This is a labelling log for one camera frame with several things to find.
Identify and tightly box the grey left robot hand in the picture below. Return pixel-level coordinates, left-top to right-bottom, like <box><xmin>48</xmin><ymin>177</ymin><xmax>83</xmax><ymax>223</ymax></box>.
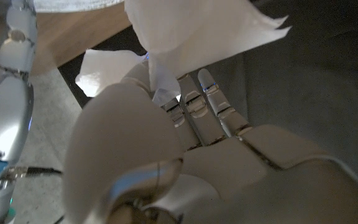
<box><xmin>62</xmin><ymin>60</ymin><xmax>358</xmax><ymax>224</ymax></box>

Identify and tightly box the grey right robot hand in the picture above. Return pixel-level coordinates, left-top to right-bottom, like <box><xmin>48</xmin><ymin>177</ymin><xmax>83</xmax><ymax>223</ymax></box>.
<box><xmin>0</xmin><ymin>0</ymin><xmax>39</xmax><ymax>224</ymax></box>

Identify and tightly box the white tissue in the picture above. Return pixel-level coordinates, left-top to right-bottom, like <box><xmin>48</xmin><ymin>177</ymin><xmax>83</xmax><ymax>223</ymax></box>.
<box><xmin>75</xmin><ymin>0</ymin><xmax>291</xmax><ymax>106</ymax></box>

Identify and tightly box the white plastic plate gold rim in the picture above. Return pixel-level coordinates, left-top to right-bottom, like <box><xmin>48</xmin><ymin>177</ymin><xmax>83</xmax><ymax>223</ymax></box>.
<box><xmin>32</xmin><ymin>0</ymin><xmax>126</xmax><ymax>13</ymax></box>

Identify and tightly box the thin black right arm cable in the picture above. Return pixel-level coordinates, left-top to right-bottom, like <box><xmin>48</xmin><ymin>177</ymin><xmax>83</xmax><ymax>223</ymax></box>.
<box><xmin>25</xmin><ymin>167</ymin><xmax>64</xmax><ymax>175</ymax></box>

